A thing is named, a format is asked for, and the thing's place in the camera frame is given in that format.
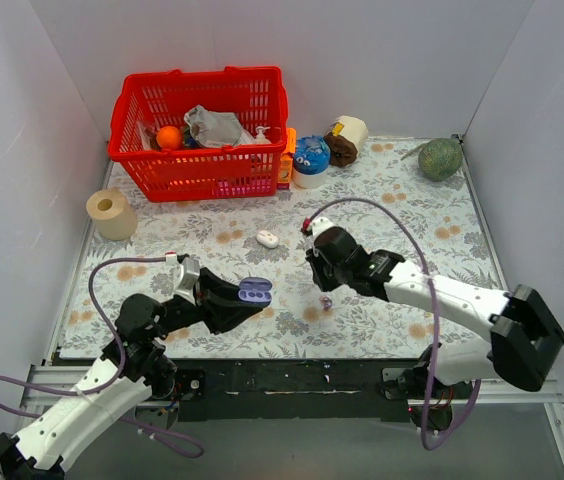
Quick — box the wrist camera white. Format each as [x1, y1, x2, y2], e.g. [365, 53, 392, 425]
[301, 216, 335, 240]
[165, 252, 201, 304]

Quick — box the green melon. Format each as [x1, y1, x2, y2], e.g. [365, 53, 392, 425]
[418, 138, 463, 182]

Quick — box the purple earbud right one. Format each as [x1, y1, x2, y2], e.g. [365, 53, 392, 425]
[320, 296, 333, 310]

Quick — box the orange purple carton box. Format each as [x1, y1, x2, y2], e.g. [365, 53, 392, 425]
[277, 128, 297, 190]

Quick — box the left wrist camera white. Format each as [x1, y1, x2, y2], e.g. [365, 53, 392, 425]
[165, 252, 201, 304]

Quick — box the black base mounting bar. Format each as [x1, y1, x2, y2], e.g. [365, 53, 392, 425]
[134, 357, 456, 426]

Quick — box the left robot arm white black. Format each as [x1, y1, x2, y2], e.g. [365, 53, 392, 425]
[0, 258, 272, 479]

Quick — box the orange fruit in basket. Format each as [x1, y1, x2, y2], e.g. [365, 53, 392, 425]
[156, 126, 183, 150]

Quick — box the beige paper roll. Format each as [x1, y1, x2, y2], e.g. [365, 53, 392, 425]
[86, 187, 138, 241]

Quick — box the white blue lidded tub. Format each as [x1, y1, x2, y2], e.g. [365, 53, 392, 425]
[292, 135, 331, 189]

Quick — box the grey crumpled bag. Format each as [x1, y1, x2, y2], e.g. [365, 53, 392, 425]
[184, 105, 254, 148]

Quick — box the white pump bottle in basket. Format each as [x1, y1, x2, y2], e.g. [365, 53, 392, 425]
[254, 126, 271, 145]

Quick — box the lavender earbud charging case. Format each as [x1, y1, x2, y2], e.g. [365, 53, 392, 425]
[238, 277, 273, 307]

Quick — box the floral patterned table mat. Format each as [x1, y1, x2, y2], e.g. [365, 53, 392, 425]
[56, 137, 504, 361]

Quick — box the red plastic shopping basket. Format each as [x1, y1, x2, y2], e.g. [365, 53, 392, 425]
[108, 66, 288, 202]

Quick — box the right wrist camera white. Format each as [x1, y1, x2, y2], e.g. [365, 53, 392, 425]
[301, 216, 335, 240]

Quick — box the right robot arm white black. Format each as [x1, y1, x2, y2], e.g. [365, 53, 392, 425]
[303, 218, 564, 398]

